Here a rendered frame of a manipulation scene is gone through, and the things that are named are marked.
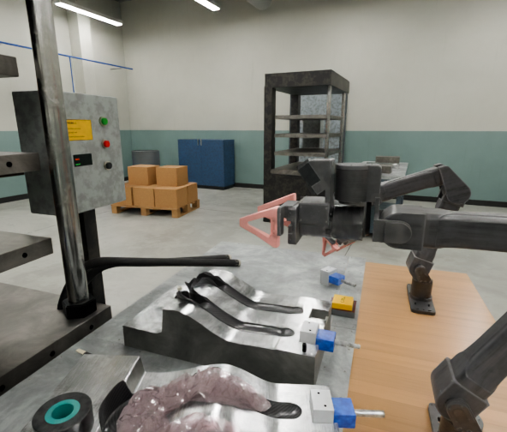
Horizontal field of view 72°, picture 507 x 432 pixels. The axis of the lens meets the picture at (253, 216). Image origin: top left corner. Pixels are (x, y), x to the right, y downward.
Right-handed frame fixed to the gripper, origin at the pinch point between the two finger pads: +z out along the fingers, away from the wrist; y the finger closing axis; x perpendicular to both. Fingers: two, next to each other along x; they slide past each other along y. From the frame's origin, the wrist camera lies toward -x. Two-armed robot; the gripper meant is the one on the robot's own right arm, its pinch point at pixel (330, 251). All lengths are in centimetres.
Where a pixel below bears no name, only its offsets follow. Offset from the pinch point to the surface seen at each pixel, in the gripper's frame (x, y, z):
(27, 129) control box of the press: -80, 75, -2
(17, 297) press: -54, 84, 49
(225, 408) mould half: 25, 72, -10
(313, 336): 24, 46, -12
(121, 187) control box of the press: -70, 45, 18
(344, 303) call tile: 18.1, 14.9, -0.2
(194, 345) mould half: 7, 62, 5
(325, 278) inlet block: 4.7, 2.1, 8.7
